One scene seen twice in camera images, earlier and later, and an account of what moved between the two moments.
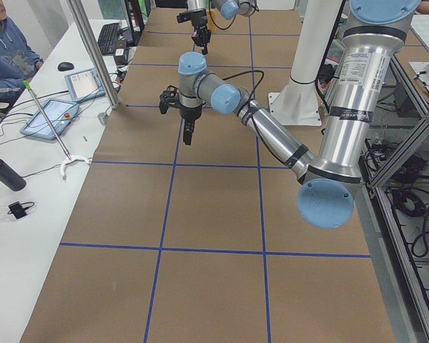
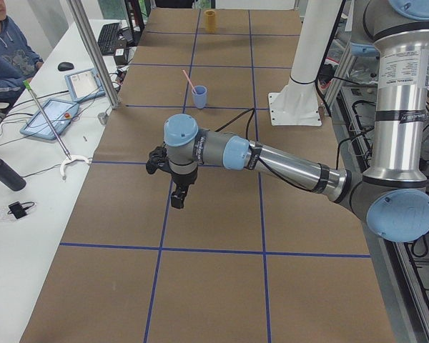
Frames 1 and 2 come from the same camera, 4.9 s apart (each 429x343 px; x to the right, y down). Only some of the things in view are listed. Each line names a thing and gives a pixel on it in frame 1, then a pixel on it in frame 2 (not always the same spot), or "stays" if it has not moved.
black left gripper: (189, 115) to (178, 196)
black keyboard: (107, 38) stays
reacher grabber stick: (69, 158) stays
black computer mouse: (65, 66) stays
